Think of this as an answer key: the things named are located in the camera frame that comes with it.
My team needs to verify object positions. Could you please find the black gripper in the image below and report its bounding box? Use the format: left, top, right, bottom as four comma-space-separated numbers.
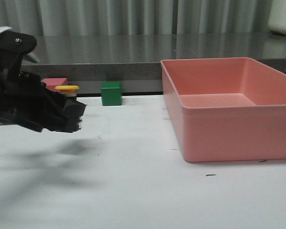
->
0, 72, 86, 133

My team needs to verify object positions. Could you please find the yellow push button switch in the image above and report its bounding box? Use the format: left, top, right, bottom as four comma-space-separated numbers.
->
55, 85, 86, 133

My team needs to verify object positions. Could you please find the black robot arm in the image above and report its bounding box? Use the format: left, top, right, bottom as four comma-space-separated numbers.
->
0, 27, 86, 133

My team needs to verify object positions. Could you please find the pink cube block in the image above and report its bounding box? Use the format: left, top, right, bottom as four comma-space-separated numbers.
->
42, 78, 68, 92

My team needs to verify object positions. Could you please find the green cube block centre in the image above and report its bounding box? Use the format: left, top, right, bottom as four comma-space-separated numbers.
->
101, 82, 122, 106

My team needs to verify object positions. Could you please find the pink plastic bin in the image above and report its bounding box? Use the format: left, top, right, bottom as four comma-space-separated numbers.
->
161, 57, 286, 162

